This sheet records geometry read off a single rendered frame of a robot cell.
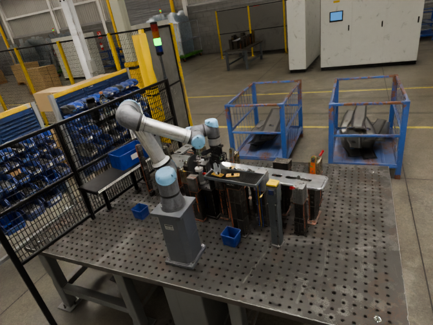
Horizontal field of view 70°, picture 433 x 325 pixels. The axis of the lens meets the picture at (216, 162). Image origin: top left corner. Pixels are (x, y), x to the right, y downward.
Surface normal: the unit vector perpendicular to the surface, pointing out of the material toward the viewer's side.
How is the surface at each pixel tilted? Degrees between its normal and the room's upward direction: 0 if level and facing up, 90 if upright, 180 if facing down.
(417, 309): 0
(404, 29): 90
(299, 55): 90
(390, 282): 0
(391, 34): 90
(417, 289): 0
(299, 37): 90
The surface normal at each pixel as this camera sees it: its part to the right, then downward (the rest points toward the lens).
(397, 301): -0.15, -0.88
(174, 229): -0.39, 0.47
